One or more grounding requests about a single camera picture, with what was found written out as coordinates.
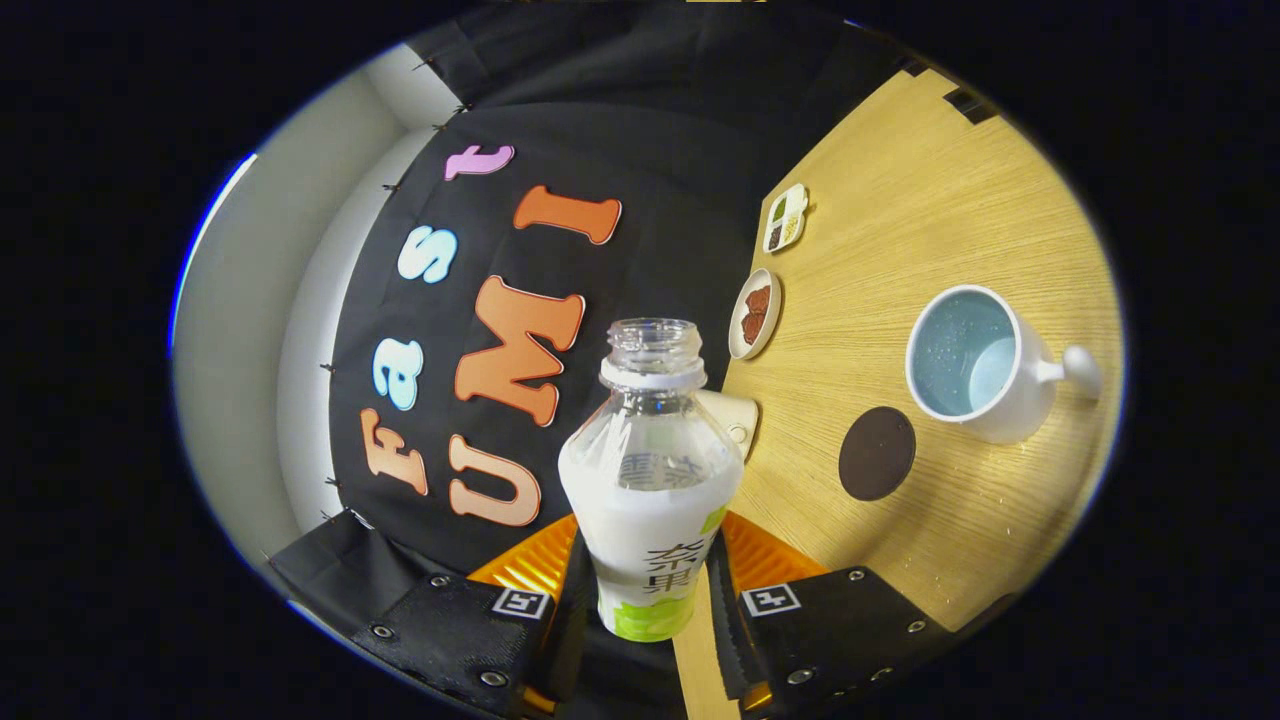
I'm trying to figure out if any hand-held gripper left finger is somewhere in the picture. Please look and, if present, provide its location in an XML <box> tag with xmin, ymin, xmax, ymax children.
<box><xmin>348</xmin><ymin>513</ymin><xmax>601</xmax><ymax>719</ymax></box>

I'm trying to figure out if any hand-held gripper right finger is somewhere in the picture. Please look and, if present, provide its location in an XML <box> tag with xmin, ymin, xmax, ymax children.
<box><xmin>706</xmin><ymin>510</ymin><xmax>956</xmax><ymax>716</ymax></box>

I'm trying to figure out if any clear juice bottle white label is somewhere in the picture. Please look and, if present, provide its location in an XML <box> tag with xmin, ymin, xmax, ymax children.
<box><xmin>557</xmin><ymin>317</ymin><xmax>747</xmax><ymax>644</ymax></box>

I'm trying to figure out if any dark brown round coaster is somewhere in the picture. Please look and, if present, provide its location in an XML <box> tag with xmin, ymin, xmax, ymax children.
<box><xmin>838</xmin><ymin>405</ymin><xmax>918</xmax><ymax>503</ymax></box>

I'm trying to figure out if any white cup with handle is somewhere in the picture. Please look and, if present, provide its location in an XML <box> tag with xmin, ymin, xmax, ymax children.
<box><xmin>904</xmin><ymin>284</ymin><xmax>1105</xmax><ymax>445</ymax></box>

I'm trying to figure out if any white toaster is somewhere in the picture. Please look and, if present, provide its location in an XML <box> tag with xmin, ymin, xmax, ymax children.
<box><xmin>695</xmin><ymin>388</ymin><xmax>761</xmax><ymax>463</ymax></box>

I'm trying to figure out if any round plate with red food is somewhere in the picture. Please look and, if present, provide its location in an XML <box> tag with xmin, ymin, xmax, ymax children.
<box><xmin>727</xmin><ymin>266</ymin><xmax>784</xmax><ymax>362</ymax></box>

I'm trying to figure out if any white divided spice tray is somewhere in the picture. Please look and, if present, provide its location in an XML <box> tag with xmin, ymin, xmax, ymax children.
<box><xmin>762</xmin><ymin>182</ymin><xmax>810</xmax><ymax>255</ymax></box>

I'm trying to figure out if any wooden table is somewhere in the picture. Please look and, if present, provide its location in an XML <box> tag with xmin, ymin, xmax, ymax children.
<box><xmin>672</xmin><ymin>65</ymin><xmax>1126</xmax><ymax>720</ymax></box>

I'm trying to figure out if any black table clamp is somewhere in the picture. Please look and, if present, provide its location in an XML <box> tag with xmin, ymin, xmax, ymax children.
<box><xmin>943</xmin><ymin>85</ymin><xmax>999</xmax><ymax>126</ymax></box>

